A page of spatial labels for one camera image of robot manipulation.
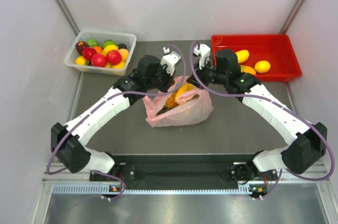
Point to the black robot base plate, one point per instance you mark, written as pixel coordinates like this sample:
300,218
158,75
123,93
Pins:
167,170

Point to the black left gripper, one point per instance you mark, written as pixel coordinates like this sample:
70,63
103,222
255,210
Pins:
169,80

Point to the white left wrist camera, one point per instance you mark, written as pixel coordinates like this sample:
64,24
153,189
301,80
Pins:
170,60

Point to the yellow fruit front in basket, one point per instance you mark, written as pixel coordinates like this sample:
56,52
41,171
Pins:
118,66

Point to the dark fruit back in basket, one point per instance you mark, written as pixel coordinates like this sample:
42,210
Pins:
122,46

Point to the yellow banana bunch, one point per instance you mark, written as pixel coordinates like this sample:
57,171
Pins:
171,102

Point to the red apple middle in basket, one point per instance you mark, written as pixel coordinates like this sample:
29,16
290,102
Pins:
98,60

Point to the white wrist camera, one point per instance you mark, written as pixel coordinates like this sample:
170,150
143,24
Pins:
170,60
201,51

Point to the green lime in basket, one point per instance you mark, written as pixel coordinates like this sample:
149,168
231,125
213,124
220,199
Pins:
92,42

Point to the white perforated plastic basket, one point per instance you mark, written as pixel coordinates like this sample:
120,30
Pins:
101,36

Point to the small orange in basket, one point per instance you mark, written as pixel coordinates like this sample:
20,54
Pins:
98,49

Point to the red apple right in basket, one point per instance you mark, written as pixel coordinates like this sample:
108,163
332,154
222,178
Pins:
114,57

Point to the green apple in basket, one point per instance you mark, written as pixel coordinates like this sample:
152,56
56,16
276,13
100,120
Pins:
107,43

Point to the yellow mango in tray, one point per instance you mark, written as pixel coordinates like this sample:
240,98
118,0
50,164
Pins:
242,56

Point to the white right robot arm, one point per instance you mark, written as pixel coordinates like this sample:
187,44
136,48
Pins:
305,141

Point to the pink translucent plastic bag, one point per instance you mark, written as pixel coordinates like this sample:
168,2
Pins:
197,109

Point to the red apple left in basket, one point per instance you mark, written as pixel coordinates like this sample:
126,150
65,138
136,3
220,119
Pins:
88,53

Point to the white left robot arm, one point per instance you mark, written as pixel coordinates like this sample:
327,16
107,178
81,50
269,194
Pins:
69,141

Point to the orange peach in basket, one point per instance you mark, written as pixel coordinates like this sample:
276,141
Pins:
124,54

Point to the orange green mango in tray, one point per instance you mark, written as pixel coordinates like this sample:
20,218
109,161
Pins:
247,69

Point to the yellow lemon in basket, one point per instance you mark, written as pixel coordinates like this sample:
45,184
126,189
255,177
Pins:
81,61

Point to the red plastic tray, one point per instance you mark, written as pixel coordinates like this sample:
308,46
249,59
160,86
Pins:
275,48

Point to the red apple in basket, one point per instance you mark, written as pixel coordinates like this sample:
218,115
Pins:
98,60
114,57
88,53

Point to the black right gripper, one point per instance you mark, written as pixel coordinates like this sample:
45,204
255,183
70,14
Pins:
199,73

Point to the yellow banana in basket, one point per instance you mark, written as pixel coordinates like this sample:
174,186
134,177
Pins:
109,48

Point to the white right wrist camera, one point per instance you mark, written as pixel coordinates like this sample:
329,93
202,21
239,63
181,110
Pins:
201,51

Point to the dark red fruit in basket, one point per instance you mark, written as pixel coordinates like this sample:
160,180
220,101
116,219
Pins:
80,46

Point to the yellow lemon in tray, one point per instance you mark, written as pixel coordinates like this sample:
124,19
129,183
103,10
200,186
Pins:
262,66

